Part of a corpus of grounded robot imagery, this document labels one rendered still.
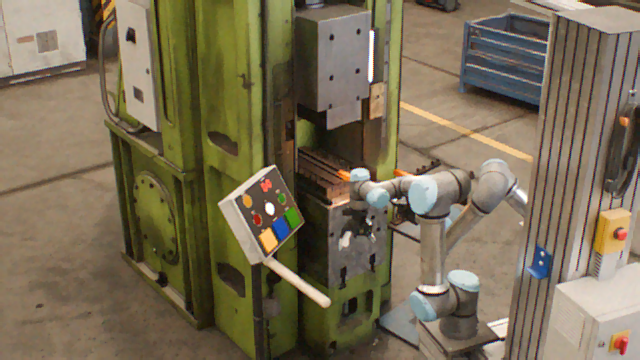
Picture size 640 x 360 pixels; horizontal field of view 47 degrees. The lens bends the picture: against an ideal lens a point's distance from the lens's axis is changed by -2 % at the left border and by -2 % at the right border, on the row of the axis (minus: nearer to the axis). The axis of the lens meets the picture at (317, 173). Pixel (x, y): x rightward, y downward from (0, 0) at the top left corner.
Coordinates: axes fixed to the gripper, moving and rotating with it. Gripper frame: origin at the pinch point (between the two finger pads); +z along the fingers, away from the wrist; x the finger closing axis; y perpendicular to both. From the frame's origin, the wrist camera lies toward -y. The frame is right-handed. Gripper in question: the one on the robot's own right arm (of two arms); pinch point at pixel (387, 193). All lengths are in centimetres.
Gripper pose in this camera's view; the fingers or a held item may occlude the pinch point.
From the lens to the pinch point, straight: 332.4
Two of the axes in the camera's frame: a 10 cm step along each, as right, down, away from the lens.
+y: 0.3, 9.0, 4.4
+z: -6.2, -3.2, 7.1
